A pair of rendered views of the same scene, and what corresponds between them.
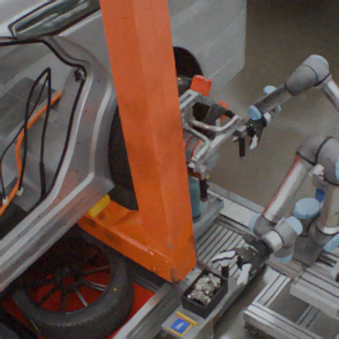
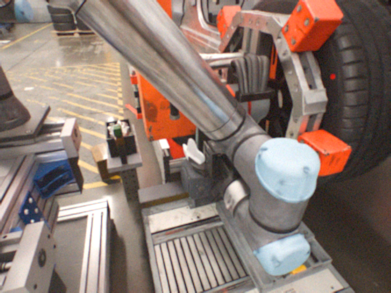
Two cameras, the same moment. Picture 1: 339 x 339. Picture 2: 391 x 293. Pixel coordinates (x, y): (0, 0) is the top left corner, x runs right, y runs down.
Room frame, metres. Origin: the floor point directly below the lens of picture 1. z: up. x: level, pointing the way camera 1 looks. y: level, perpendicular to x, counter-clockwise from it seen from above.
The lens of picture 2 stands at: (2.37, -0.84, 1.17)
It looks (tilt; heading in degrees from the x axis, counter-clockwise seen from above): 34 degrees down; 118
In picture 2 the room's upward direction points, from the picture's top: straight up
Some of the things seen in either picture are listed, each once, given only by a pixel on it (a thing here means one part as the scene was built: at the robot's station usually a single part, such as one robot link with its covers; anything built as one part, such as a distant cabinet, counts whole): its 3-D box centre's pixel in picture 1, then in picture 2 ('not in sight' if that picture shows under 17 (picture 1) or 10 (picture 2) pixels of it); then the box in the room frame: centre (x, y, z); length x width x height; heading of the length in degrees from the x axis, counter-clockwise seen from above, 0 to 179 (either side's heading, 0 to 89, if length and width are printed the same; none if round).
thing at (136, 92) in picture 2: not in sight; (137, 96); (0.81, 0.83, 0.30); 0.09 x 0.05 x 0.50; 136
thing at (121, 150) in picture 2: (225, 265); (121, 146); (1.62, -0.20, 0.55); 0.03 x 0.03 x 0.21; 46
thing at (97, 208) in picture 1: (91, 200); not in sight; (2.03, 0.41, 0.71); 0.14 x 0.14 x 0.05; 46
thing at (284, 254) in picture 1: (281, 245); not in sight; (1.27, -0.38, 1.12); 0.11 x 0.08 x 0.11; 30
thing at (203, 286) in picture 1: (205, 293); (120, 136); (1.50, -0.09, 0.51); 0.20 x 0.14 x 0.13; 138
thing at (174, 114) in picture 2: (203, 187); (173, 99); (1.90, -0.15, 0.83); 0.04 x 0.04 x 0.16
